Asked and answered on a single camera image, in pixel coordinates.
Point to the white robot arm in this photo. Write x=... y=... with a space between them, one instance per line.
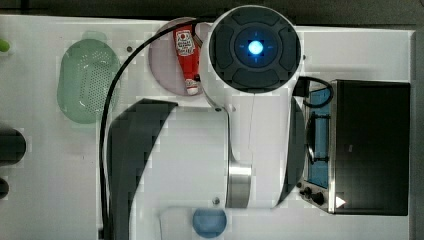
x=234 y=152

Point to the black toaster oven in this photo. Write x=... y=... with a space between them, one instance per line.
x=367 y=139

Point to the grey round plate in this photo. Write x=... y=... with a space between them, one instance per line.
x=164 y=64

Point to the red ketchup bottle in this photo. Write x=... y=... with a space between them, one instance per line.
x=187 y=52

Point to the blue bowl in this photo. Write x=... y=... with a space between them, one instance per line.
x=209 y=223

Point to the green perforated colander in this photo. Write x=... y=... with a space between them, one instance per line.
x=87 y=70

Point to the black cylinder cup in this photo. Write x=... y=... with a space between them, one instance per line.
x=12 y=146

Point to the dark green object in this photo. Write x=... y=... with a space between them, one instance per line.
x=4 y=188

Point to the black oven door handle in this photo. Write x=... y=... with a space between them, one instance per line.
x=311 y=138

